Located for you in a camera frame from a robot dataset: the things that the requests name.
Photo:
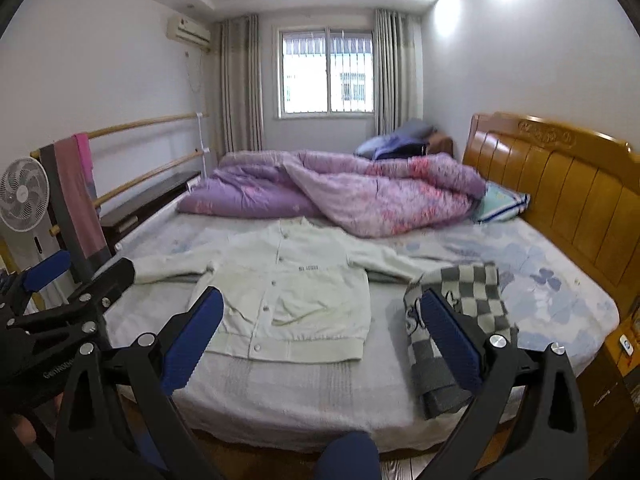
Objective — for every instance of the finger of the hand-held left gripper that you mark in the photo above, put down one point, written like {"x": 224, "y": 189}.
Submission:
{"x": 45, "y": 270}
{"x": 112, "y": 277}

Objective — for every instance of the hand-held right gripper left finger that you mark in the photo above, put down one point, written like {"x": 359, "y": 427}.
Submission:
{"x": 195, "y": 340}

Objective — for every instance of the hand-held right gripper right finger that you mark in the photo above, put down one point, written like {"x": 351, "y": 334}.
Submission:
{"x": 450, "y": 335}

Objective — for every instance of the grey white checkered cardigan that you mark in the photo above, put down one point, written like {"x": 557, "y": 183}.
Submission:
{"x": 470, "y": 285}

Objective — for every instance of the white snap button jacket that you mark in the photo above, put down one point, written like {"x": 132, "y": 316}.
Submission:
{"x": 300, "y": 300}

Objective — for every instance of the grey pink striped towel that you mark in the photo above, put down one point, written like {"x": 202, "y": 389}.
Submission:
{"x": 75, "y": 210}

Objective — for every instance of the white standing fan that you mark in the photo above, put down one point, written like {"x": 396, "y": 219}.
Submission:
{"x": 22, "y": 192}

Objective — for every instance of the bed mattress with floral sheet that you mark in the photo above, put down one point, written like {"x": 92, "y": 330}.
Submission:
{"x": 550, "y": 310}

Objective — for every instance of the bright pink cloth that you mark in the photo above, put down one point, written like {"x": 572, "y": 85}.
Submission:
{"x": 84, "y": 160}

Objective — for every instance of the green blue pillow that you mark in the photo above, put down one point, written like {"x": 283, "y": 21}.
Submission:
{"x": 502, "y": 202}

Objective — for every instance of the person's blue trouser leg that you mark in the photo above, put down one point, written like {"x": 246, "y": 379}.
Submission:
{"x": 347, "y": 457}

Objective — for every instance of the purple floral quilt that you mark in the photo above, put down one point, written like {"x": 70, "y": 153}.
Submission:
{"x": 350, "y": 190}

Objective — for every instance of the wooden headboard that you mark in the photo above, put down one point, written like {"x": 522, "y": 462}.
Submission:
{"x": 550, "y": 175}

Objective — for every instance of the dark blue bedding pile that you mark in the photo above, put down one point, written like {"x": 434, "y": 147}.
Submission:
{"x": 395, "y": 142}

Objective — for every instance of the grey striped curtain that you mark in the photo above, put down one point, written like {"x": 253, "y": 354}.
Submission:
{"x": 395, "y": 70}
{"x": 240, "y": 90}

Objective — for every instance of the white air conditioner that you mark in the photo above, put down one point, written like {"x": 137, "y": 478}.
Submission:
{"x": 187, "y": 31}

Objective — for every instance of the window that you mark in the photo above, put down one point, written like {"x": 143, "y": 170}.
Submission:
{"x": 327, "y": 72}

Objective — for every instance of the wooden double rail rack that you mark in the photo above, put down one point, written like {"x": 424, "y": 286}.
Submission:
{"x": 150, "y": 121}

